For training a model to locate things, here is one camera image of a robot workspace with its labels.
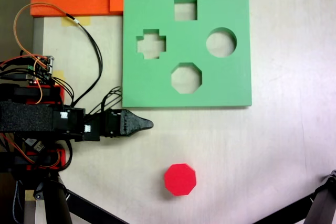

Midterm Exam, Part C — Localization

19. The silver USB connector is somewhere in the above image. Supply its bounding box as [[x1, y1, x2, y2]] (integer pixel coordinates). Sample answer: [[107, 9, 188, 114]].
[[25, 137, 45, 153]]

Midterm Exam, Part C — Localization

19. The orange looped wire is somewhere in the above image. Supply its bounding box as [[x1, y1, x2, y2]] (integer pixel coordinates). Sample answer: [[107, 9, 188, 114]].
[[13, 2, 69, 61]]

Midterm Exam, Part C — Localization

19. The black white braided cable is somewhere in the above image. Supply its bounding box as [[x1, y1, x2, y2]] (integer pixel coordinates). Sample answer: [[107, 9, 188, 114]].
[[12, 180, 22, 223]]

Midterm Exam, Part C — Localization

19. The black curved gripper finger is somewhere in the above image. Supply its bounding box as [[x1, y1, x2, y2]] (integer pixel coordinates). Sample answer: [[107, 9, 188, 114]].
[[122, 124, 154, 137]]

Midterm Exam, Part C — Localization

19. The red octagonal pillar block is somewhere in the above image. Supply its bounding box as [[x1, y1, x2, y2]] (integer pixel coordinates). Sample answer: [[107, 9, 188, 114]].
[[164, 163, 197, 196]]

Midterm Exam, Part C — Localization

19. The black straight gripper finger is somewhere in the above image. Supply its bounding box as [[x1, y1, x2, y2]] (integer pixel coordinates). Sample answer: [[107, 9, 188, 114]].
[[122, 109, 154, 126]]

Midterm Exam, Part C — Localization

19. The black gripper cable bundle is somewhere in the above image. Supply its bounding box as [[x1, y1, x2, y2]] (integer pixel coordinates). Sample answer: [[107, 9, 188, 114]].
[[88, 86, 124, 117]]

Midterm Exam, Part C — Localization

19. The black twin servo cable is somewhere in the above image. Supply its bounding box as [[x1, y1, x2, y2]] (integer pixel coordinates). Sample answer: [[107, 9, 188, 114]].
[[67, 14, 103, 105]]

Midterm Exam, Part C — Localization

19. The green shape sorting board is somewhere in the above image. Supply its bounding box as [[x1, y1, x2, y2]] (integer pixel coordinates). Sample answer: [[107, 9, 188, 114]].
[[122, 0, 253, 109]]

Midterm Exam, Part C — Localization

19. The red black table clamp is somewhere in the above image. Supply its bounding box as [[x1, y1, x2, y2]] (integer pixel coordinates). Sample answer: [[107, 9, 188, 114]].
[[0, 83, 66, 105], [0, 149, 66, 172]]

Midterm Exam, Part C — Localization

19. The black tripod leg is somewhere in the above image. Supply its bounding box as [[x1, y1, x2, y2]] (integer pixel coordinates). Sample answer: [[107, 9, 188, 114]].
[[253, 170, 336, 224], [33, 174, 131, 224]]

